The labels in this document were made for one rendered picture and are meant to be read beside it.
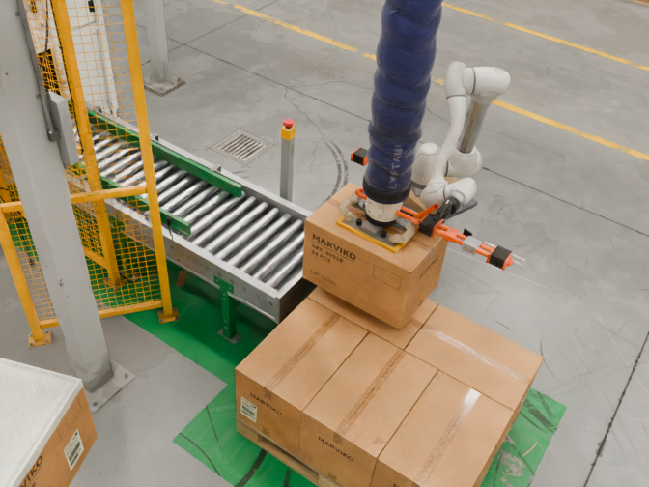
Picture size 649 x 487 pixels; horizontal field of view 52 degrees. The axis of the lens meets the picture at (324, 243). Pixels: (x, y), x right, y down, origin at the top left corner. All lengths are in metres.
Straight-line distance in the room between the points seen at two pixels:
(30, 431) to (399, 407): 1.57
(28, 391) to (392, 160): 1.71
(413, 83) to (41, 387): 1.84
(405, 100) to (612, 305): 2.59
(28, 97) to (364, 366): 1.90
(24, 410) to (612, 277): 3.84
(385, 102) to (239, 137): 3.14
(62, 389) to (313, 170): 3.22
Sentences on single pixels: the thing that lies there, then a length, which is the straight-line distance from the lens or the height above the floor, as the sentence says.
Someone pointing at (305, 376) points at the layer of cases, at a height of 0.54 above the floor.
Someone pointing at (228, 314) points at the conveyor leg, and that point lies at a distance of 3.91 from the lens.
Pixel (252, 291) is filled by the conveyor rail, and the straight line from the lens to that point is 3.60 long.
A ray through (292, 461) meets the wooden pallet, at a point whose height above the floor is 0.02.
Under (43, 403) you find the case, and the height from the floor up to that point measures 1.02.
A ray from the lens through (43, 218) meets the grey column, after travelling 3.06.
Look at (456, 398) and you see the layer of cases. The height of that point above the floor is 0.54.
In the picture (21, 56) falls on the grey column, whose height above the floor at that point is 1.97.
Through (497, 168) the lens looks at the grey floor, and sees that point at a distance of 5.77.
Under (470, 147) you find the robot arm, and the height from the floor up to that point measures 1.15.
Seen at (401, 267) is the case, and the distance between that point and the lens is 3.05.
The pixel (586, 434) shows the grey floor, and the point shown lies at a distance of 4.09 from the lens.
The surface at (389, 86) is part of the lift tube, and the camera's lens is 2.73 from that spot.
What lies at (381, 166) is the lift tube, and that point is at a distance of 2.94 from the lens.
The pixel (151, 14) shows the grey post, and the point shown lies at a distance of 6.24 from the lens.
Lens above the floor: 3.14
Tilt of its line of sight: 42 degrees down
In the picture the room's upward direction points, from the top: 5 degrees clockwise
